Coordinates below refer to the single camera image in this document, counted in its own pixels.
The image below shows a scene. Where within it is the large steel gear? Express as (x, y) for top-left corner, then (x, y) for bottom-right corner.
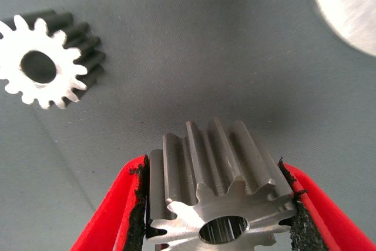
(146, 117), (297, 251)

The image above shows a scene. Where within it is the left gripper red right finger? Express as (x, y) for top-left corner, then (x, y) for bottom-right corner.
(277, 156), (376, 251)

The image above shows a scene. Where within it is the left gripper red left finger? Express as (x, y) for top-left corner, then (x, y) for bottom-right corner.
(69, 154), (150, 251)

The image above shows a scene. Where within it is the small steel gear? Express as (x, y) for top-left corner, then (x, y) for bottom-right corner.
(0, 9), (106, 110)

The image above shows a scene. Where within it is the dark grey table cloth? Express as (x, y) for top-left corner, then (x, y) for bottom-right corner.
(0, 0), (376, 251)

